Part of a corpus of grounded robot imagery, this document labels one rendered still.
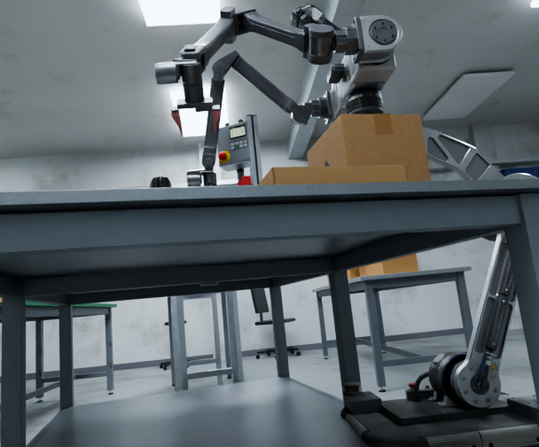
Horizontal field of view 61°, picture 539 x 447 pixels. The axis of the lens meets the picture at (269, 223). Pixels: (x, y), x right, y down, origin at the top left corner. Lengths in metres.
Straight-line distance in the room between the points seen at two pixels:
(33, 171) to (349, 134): 6.40
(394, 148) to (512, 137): 6.85
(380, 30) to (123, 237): 1.13
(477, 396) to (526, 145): 6.76
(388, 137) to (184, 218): 0.71
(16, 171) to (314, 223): 6.81
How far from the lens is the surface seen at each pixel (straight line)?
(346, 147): 1.23
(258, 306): 5.98
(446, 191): 0.89
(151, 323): 6.54
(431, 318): 6.97
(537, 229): 1.04
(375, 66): 1.64
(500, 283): 1.67
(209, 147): 1.96
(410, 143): 1.32
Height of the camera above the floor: 0.64
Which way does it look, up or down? 10 degrees up
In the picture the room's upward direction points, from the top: 6 degrees counter-clockwise
